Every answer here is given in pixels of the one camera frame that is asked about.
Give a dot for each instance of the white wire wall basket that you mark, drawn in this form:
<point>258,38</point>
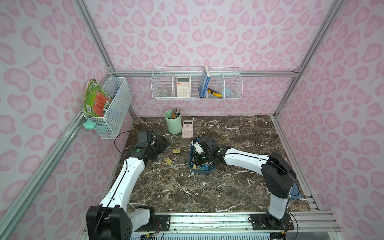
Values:
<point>221,78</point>

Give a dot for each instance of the mint star-shaped hook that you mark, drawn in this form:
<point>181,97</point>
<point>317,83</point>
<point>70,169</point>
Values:
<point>89,124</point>

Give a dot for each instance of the clear tape roll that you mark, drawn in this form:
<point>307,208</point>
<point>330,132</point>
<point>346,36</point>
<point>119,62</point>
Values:
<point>165,93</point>

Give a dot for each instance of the white mesh side basket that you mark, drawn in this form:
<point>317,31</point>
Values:
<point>110,125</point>

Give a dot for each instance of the white calculator in basket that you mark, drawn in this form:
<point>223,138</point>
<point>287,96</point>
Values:
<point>183,88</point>

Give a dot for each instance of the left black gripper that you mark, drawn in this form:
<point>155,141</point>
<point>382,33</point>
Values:
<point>156,144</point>

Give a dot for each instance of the yellow utility knife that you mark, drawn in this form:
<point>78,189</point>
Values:
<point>214,93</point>

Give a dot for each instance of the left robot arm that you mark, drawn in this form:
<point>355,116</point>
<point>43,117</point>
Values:
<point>110,219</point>

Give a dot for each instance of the pencils in cup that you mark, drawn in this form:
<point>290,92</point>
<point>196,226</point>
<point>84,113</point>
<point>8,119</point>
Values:
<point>175,113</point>

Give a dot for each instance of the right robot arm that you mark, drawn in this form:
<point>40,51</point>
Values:
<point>277,173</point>

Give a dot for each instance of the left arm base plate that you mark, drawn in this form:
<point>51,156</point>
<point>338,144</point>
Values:
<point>161,222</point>

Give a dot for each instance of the blue book in basket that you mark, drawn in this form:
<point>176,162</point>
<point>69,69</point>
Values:
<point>203,86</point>

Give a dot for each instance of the teal plastic storage box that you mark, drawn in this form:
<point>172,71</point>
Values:
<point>204,169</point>

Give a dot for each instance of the mint green pencil cup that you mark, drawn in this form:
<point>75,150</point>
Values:
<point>174,125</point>

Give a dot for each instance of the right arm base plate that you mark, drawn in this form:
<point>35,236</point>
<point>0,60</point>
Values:
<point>266,222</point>

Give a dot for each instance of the green red booklet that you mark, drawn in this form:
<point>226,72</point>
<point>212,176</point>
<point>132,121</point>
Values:
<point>96,101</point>

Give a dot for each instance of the pink calculator on table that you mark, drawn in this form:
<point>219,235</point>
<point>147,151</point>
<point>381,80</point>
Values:
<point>188,129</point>

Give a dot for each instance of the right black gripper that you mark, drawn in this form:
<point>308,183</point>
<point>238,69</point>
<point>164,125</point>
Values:
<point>197,154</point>

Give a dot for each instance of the light blue cup in basket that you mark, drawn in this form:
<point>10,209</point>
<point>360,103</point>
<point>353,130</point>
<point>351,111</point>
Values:
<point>228,92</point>

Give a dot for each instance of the blue storage box lid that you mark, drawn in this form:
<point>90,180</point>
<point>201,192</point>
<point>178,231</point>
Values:
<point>295,193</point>

